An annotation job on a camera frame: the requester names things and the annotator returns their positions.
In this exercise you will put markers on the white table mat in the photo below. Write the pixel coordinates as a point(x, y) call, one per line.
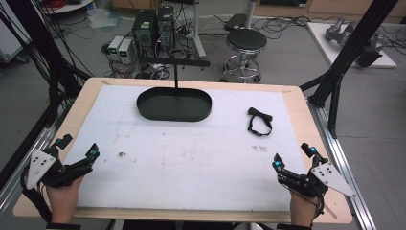
point(191, 166)

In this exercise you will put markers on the black metal frame strut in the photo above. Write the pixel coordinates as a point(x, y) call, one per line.
point(354, 44)
point(35, 38)

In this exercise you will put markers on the black computer tower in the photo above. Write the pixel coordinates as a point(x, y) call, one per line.
point(166, 27)
point(145, 32)

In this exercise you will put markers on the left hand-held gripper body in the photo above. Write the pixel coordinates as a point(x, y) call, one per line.
point(52, 174)

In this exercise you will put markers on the person's right sleeve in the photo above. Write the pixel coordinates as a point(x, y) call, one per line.
point(293, 227)

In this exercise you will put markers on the person's sleeve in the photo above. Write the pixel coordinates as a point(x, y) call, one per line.
point(63, 226)
point(293, 227)

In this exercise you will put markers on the white floor board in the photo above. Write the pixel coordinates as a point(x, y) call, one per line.
point(322, 41)

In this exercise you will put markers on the clear plastic bag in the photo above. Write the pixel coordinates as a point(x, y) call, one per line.
point(102, 17)

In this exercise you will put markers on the black stand with oval tray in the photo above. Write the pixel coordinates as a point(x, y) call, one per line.
point(174, 107)

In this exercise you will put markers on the grey desk leg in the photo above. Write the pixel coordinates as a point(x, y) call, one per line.
point(250, 12)
point(198, 32)

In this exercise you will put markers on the aluminium rail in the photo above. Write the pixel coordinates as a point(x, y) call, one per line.
point(344, 166)
point(20, 166)

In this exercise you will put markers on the grey power supply unit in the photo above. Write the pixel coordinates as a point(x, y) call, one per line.
point(126, 51)
point(115, 46)

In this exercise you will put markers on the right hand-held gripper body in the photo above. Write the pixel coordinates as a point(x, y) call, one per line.
point(314, 182)

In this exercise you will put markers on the person's right hand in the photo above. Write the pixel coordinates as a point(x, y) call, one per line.
point(301, 209)

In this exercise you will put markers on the grey equipment case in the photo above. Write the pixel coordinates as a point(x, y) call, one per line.
point(9, 38)

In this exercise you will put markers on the black round stool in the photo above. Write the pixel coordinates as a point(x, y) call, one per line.
point(246, 40)

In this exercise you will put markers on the white round table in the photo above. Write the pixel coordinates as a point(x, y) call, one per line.
point(68, 7)

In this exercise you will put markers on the person's left sleeve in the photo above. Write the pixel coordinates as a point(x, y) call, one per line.
point(63, 226)

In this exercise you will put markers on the black flat box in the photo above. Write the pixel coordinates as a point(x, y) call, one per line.
point(235, 22)

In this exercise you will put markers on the person's left hand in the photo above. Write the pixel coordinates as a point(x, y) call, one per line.
point(63, 201)

